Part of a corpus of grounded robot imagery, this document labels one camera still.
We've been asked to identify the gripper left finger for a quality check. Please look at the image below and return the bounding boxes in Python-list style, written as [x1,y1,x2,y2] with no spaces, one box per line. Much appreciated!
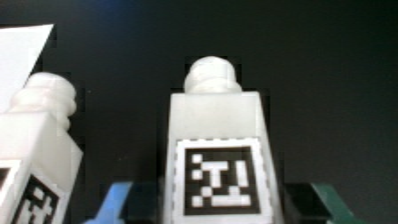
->
[82,181,160,224]

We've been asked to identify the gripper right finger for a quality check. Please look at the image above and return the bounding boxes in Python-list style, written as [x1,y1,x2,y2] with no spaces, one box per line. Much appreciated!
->
[282,182,375,224]

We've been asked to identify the white table leg with tag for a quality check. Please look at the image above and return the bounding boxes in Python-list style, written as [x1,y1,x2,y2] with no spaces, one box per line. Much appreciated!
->
[162,56,284,224]

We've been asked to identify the white sheet with tags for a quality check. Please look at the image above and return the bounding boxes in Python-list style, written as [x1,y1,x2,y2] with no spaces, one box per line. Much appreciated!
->
[0,24,53,112]

